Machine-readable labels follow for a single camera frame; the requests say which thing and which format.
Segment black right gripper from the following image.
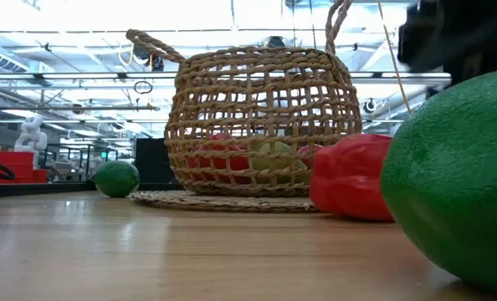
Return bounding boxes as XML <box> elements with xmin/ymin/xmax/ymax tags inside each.
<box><xmin>398</xmin><ymin>0</ymin><xmax>497</xmax><ymax>87</ymax></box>

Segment red bell pepper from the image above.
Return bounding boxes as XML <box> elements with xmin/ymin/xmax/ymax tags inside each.
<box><xmin>309</xmin><ymin>133</ymin><xmax>396</xmax><ymax>222</ymax></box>

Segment yellow-green pear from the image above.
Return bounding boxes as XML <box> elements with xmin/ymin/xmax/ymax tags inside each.
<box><xmin>248</xmin><ymin>140</ymin><xmax>312</xmax><ymax>185</ymax></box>

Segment dark red round fruit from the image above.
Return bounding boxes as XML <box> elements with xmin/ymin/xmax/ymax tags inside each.
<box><xmin>187</xmin><ymin>133</ymin><xmax>252</xmax><ymax>185</ymax></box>

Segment large green lime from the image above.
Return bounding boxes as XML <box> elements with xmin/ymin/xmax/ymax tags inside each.
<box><xmin>380</xmin><ymin>65</ymin><xmax>497</xmax><ymax>296</ymax></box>

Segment round woven placemat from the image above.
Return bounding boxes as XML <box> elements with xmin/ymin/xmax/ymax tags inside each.
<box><xmin>129</xmin><ymin>190</ymin><xmax>319</xmax><ymax>214</ymax></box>

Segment dark ceiling device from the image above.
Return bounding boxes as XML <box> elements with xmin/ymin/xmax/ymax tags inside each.
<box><xmin>132</xmin><ymin>41</ymin><xmax>165</xmax><ymax>72</ymax></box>

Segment black computer with blue light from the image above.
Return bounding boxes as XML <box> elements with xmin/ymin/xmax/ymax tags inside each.
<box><xmin>134</xmin><ymin>137</ymin><xmax>172</xmax><ymax>185</ymax></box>

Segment small green lime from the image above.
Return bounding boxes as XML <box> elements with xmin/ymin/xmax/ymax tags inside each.
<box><xmin>92</xmin><ymin>160</ymin><xmax>141</xmax><ymax>199</ymax></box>

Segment white robot figure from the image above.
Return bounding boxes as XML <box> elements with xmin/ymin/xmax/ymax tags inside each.
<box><xmin>13</xmin><ymin>115</ymin><xmax>49</xmax><ymax>154</ymax></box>

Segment stack of red bins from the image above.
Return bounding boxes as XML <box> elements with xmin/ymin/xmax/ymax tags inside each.
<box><xmin>0</xmin><ymin>150</ymin><xmax>49</xmax><ymax>184</ymax></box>

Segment yellow hanging cable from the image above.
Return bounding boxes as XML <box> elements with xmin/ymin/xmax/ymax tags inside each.
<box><xmin>376</xmin><ymin>0</ymin><xmax>412</xmax><ymax>115</ymax></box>

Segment woven basket with rope handles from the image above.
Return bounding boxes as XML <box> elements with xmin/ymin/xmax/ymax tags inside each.
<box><xmin>125</xmin><ymin>0</ymin><xmax>363</xmax><ymax>197</ymax></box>

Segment hanging black ring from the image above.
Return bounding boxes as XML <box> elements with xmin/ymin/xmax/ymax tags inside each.
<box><xmin>133</xmin><ymin>80</ymin><xmax>154</xmax><ymax>95</ymax></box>

